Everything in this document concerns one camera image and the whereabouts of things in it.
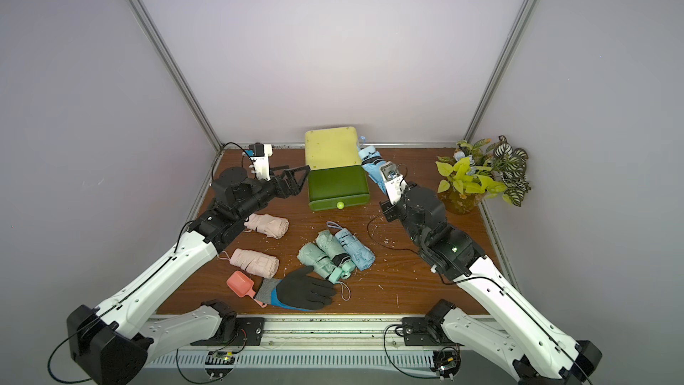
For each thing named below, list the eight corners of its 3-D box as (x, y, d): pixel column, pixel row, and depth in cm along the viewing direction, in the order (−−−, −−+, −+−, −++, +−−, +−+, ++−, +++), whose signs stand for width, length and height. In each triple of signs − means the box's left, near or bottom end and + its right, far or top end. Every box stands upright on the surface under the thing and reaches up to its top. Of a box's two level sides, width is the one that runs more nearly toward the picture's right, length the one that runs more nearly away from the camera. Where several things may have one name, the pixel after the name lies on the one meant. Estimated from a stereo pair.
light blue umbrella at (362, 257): (362, 273, 85) (363, 269, 82) (325, 229, 95) (324, 224, 92) (376, 261, 87) (377, 256, 84) (338, 220, 98) (338, 214, 94)
